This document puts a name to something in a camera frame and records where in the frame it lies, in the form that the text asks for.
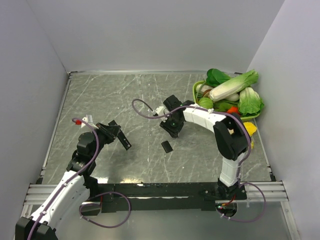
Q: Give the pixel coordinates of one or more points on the green leafy lettuce toy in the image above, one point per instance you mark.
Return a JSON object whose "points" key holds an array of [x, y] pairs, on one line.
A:
{"points": [[250, 103]]}

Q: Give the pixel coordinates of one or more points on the round green cabbage toy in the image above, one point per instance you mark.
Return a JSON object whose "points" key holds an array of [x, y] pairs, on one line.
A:
{"points": [[206, 102]]}

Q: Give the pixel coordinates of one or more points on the green vegetable basket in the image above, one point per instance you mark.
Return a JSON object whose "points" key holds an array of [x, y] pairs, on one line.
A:
{"points": [[220, 106]]}

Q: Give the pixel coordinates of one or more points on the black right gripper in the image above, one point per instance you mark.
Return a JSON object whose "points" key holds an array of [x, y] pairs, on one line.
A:
{"points": [[173, 131]]}

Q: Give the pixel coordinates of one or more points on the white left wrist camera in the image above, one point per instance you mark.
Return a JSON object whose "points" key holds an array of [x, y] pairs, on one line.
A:
{"points": [[87, 119]]}

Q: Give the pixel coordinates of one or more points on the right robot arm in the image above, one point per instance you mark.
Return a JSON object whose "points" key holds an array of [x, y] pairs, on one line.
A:
{"points": [[231, 136]]}

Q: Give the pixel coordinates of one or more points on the dark green spinach toy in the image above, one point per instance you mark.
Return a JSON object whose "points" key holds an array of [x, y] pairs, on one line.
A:
{"points": [[215, 77]]}

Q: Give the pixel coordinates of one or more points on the yellow cabbage toy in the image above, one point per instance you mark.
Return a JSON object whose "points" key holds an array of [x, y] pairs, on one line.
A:
{"points": [[251, 129]]}

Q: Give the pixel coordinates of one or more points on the aluminium frame rail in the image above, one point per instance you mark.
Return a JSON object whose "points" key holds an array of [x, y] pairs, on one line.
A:
{"points": [[273, 192]]}

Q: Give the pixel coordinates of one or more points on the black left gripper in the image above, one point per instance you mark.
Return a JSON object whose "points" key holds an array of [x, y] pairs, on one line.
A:
{"points": [[109, 132]]}

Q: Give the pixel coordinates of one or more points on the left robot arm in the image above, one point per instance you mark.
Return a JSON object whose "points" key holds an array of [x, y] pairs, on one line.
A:
{"points": [[75, 187]]}

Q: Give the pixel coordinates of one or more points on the black remote control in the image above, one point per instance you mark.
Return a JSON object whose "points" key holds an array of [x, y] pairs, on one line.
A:
{"points": [[117, 131]]}

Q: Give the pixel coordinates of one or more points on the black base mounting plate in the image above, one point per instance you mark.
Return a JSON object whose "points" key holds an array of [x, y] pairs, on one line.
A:
{"points": [[202, 196]]}

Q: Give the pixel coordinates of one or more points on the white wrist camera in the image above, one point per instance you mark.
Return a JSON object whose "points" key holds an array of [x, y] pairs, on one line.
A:
{"points": [[87, 119], [161, 111]]}

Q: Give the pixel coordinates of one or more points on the white mushroom toy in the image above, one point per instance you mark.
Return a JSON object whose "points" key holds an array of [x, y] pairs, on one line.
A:
{"points": [[201, 89]]}

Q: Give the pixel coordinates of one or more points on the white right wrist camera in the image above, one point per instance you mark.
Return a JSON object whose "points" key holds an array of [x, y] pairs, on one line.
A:
{"points": [[161, 111]]}

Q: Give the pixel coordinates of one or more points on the white radish toy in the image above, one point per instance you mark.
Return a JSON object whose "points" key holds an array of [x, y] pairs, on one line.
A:
{"points": [[233, 97]]}

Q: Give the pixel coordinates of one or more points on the orange carrot toy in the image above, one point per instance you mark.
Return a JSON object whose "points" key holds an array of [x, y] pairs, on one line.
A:
{"points": [[233, 110]]}

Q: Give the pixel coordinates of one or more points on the large napa cabbage toy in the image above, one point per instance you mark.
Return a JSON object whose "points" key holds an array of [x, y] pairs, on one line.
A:
{"points": [[234, 85]]}

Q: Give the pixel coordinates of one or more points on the black battery compartment cover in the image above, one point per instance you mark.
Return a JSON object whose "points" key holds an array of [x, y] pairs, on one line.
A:
{"points": [[166, 146]]}

